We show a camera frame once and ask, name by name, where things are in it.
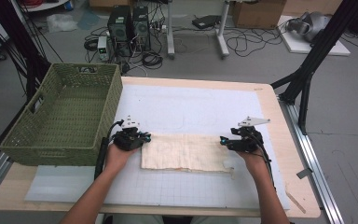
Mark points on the white floor board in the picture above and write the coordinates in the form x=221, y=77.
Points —
x=295, y=46

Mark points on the clear plastic bag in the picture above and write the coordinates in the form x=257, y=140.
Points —
x=60, y=22

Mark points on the teal sheet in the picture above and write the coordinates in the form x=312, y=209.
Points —
x=88, y=20

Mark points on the grey headset device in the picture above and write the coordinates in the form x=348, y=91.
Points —
x=313, y=25

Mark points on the large cardboard box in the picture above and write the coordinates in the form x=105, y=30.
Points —
x=258, y=14

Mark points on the grey tape piece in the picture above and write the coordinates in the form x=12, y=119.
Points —
x=304, y=173

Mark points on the long aluminium rail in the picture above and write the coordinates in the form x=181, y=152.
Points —
x=313, y=161

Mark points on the green woven basket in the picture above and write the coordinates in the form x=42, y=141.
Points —
x=68, y=102

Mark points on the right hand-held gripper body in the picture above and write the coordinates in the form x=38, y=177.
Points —
x=248, y=140

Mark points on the black stand with diagonal struts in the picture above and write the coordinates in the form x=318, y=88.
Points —
x=317, y=53

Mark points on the thin wooden strip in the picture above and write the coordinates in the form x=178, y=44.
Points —
x=296, y=202

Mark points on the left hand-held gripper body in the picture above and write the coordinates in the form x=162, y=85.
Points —
x=127, y=138

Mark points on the white grid mat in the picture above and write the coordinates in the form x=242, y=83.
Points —
x=183, y=102

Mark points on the small grey power supply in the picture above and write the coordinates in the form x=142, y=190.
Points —
x=102, y=48

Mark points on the flat black box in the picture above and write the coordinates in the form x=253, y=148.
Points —
x=206, y=21

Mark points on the white desk frame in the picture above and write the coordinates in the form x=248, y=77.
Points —
x=170, y=31

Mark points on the slim black computer tower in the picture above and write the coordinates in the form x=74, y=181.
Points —
x=141, y=28

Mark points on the person's right hand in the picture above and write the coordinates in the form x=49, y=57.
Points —
x=254, y=163

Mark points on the large black computer tower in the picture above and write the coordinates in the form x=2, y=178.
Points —
x=119, y=28

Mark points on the person's left hand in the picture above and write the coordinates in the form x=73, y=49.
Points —
x=118, y=158

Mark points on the cream cloth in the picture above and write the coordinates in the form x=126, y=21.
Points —
x=183, y=152

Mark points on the round white table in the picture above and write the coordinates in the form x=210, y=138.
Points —
x=43, y=5

